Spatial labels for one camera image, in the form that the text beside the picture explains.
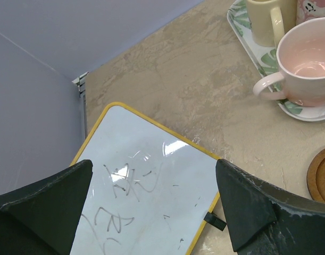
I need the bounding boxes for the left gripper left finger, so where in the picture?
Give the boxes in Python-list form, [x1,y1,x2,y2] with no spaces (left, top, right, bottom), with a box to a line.
[0,159,93,254]

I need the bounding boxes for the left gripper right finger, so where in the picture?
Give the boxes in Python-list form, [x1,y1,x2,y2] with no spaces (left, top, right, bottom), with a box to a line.
[215,159,325,254]

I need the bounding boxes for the brown ringed wooden saucer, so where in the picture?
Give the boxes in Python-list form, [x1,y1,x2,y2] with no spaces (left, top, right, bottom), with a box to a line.
[306,148,325,203]

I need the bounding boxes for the floral serving tray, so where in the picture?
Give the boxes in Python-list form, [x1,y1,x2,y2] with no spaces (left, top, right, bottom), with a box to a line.
[227,1,325,122]

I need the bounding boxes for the yellow mug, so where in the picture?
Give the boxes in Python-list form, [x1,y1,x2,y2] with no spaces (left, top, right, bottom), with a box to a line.
[245,0,297,47]

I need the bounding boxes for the black whiteboard marker clip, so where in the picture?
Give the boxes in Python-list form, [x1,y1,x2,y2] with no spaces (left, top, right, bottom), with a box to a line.
[204,212,227,231]

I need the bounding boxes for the red pink mug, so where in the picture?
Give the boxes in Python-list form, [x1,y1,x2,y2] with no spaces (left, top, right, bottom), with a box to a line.
[296,0,325,25]

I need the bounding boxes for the small whiteboard wooden frame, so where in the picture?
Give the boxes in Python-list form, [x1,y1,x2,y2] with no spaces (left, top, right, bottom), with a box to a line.
[71,102,219,254]

